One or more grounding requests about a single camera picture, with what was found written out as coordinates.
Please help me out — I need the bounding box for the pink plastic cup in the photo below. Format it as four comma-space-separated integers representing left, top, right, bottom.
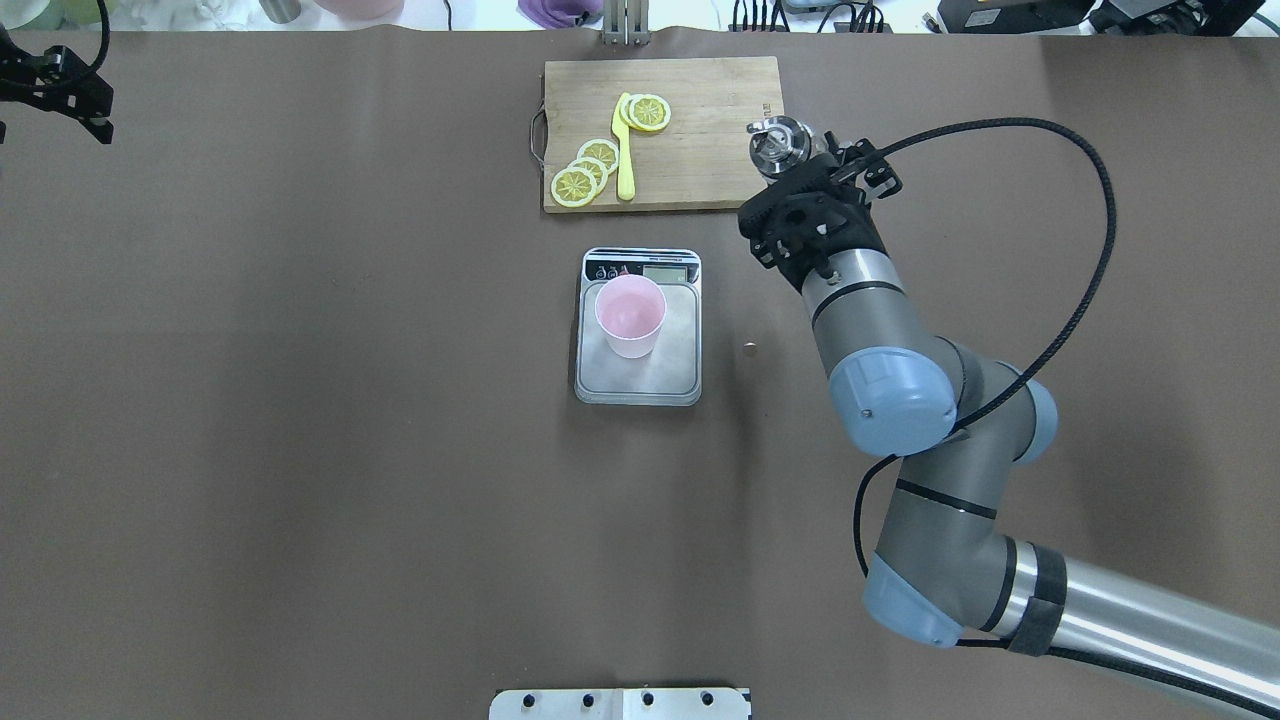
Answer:
594, 275, 667, 359

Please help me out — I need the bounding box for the aluminium frame post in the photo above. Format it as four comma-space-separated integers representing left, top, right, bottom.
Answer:
602, 0, 652, 47

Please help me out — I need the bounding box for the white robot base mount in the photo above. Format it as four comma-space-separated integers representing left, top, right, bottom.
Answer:
488, 687, 754, 719

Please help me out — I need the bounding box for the bamboo cutting board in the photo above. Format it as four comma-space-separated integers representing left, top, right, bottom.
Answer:
541, 56, 785, 214

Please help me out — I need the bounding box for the digital kitchen scale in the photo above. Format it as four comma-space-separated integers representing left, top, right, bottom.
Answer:
573, 247, 703, 407

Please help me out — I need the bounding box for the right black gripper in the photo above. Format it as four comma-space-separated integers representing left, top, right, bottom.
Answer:
739, 165, 887, 293

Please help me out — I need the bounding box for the lemon slice bottom front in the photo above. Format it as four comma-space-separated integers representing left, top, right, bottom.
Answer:
630, 94, 672, 133

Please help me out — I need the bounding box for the yellow plastic knife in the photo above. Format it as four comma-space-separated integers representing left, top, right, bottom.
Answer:
611, 97, 636, 202

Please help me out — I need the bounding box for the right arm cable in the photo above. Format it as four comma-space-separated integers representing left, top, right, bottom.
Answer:
852, 118, 1117, 582

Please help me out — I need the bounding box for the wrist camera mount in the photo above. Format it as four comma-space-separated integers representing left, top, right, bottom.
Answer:
829, 138, 902, 202

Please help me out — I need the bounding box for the glass sauce bottle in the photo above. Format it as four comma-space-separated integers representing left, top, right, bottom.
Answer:
745, 115, 833, 184

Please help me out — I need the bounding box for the lemon slice bottom back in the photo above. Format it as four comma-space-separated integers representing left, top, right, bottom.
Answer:
616, 94, 636, 129

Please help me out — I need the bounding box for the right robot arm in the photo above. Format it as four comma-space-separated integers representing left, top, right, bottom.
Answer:
739, 154, 1277, 719

